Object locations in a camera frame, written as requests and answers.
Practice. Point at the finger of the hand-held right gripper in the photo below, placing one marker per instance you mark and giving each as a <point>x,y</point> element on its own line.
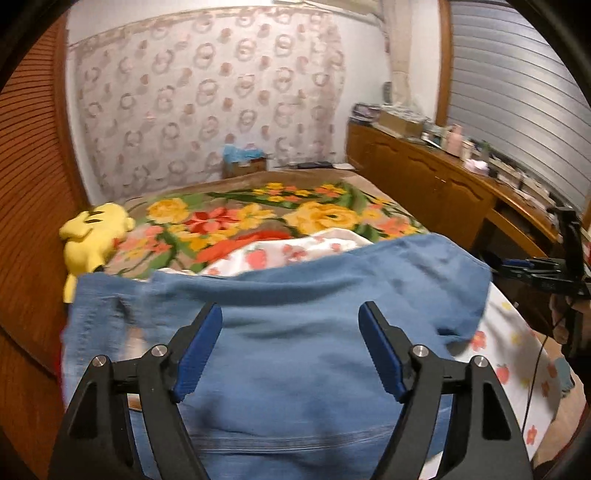
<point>515,263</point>
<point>517,275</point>

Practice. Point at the stack of flat packages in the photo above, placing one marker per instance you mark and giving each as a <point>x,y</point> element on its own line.
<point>365,112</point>

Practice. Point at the person's right hand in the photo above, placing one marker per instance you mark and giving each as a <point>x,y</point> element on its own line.
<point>561,318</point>

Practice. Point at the long wooden sideboard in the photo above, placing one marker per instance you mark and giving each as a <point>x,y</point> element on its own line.
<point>415,170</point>

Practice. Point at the grey window blind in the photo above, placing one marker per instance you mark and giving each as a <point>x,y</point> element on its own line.
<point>508,92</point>

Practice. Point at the white flower-print bed sheet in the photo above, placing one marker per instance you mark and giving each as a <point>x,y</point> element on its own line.
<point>508,341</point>

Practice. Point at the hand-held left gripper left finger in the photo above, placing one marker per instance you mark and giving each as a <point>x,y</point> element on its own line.
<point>198,355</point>

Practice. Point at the pink thermos jug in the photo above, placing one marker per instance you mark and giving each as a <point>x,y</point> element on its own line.
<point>455,138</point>

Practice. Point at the sheer circle-patterned curtain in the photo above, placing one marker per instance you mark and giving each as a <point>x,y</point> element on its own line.
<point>184,92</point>

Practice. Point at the plush floral blanket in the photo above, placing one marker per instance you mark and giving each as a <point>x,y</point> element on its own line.
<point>323,214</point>

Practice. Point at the yellow plush toy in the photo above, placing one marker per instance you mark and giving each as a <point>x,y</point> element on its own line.
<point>92,235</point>

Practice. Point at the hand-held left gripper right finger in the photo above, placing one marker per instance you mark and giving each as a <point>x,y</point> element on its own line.
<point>385,355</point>

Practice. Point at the small brown box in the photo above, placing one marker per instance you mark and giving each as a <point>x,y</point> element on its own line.
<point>247,168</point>

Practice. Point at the blue denim pants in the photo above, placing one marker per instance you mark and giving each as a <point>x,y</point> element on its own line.
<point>300,369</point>

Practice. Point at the open cardboard box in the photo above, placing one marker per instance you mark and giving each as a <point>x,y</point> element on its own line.
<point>399,122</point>

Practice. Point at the brown slatted wooden wardrobe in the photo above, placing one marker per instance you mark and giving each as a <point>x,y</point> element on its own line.
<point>27,230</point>

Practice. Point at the blue plastic bag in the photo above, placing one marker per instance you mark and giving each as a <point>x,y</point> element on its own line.
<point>244,152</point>

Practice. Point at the tied beige window drape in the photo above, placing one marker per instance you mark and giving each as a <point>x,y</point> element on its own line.
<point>399,55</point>

